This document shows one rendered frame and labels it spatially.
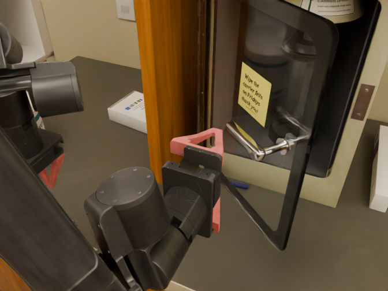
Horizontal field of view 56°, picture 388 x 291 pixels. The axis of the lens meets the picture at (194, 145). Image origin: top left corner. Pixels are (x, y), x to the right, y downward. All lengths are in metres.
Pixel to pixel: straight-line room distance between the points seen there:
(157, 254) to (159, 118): 0.40
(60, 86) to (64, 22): 1.02
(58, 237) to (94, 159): 0.64
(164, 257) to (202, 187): 0.09
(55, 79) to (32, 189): 0.26
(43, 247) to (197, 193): 0.19
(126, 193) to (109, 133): 0.69
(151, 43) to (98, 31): 0.79
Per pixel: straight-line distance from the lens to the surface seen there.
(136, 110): 1.03
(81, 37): 1.50
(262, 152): 0.51
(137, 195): 0.33
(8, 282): 1.36
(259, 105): 0.57
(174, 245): 0.39
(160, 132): 0.75
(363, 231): 0.82
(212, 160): 0.42
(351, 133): 0.72
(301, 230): 0.78
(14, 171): 0.28
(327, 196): 0.83
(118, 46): 1.40
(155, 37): 0.66
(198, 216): 0.42
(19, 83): 0.53
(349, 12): 0.69
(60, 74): 0.53
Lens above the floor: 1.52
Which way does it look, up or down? 38 degrees down
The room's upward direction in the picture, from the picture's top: straight up
